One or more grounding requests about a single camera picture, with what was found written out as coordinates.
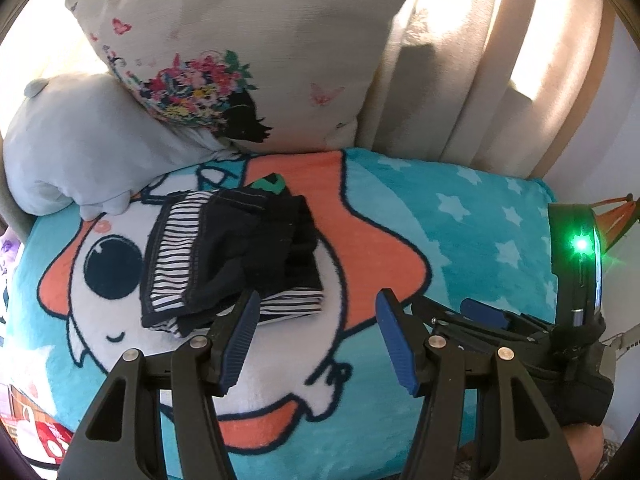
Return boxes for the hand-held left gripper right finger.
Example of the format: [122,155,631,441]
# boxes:
[375,289,585,480]

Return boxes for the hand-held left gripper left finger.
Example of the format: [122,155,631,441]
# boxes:
[59,289,262,480]

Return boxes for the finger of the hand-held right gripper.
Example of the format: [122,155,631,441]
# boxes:
[414,295,506,356]
[459,298,553,337]

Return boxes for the striped pants with dark patches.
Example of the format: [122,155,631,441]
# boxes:
[139,172,325,339]

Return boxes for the person's right forearm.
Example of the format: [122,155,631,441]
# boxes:
[564,422,610,480]

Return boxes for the orange triangular object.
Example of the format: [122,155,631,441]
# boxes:
[594,193,640,255]

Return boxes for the teal star cartoon printed blanket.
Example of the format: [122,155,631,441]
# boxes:
[2,147,568,467]

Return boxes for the red printed box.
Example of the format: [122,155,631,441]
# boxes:
[0,384,73,467]

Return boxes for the beige curtain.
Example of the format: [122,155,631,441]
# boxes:
[356,0,603,182]

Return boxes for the pale blue plush pillow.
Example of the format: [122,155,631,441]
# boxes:
[2,74,242,222]

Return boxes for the floral butterfly print pillow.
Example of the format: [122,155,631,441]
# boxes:
[65,0,437,155]

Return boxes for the tan wooden post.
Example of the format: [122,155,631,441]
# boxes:
[537,2,618,183]

